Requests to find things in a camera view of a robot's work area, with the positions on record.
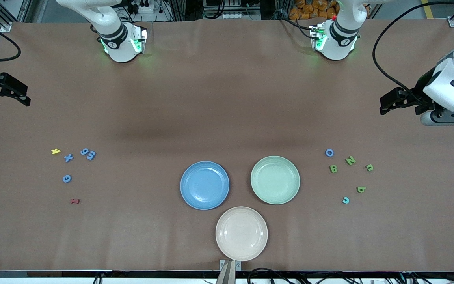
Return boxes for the pile of orange objects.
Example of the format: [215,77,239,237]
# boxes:
[289,0,339,20]

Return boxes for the pale green plate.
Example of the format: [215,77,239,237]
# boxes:
[250,156,301,205]

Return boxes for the white power strip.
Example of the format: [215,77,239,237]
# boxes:
[132,0,155,15]
[220,11,262,20]

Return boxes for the brown table cover sheet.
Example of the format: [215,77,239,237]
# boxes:
[0,19,454,273]

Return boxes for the beige plate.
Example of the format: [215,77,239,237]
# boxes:
[215,206,268,262]

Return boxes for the blue plate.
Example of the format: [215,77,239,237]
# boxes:
[180,161,230,210]

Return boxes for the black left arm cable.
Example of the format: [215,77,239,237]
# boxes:
[372,1,454,104]

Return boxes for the table front edge rail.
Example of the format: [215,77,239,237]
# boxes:
[0,270,454,280]

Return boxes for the black looped cable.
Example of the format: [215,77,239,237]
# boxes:
[247,268,290,284]

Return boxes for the metal table edge bracket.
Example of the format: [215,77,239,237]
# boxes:
[219,259,242,284]

